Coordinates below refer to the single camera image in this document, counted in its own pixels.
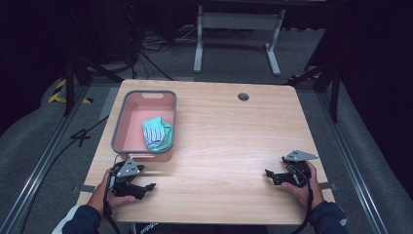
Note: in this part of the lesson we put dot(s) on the grey metal floor rail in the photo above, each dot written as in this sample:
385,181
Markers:
35,175
354,169

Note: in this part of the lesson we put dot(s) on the black tripod stand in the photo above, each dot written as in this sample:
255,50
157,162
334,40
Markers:
69,84
332,87

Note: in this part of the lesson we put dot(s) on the pink basket with grey rim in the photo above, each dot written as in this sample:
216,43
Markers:
136,110

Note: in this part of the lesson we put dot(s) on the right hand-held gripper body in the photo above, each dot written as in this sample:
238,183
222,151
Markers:
297,169

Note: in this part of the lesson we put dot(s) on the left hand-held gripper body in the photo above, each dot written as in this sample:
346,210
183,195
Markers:
125,169

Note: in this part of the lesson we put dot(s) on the person's left hand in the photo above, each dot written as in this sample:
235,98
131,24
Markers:
102,195

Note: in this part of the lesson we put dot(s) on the plain green sock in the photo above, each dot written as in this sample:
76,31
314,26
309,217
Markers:
168,136

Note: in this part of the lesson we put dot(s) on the striped light teal sock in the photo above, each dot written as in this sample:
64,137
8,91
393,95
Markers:
154,135

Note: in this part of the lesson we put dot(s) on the grey tape strip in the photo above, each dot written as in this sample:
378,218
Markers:
328,186
83,189

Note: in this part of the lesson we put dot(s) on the yellow black floor tape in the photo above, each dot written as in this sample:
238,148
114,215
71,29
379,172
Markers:
56,96

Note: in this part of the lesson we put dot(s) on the person's dark clothing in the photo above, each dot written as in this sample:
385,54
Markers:
147,228

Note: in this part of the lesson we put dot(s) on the person's right hand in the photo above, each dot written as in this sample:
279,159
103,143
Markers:
311,191

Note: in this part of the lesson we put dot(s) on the grey metal desk frame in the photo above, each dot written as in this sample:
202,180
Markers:
238,21

